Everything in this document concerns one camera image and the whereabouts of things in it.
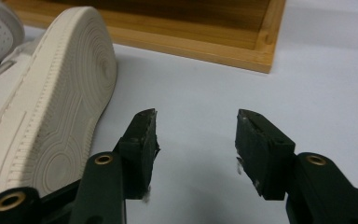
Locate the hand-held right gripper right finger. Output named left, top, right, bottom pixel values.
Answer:
left=234, top=108, right=358, bottom=224

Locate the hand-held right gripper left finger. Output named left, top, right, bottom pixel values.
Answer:
left=68, top=107, right=161, bottom=224

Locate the wooden shoe rack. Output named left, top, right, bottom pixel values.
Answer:
left=3, top=0, right=287, bottom=75

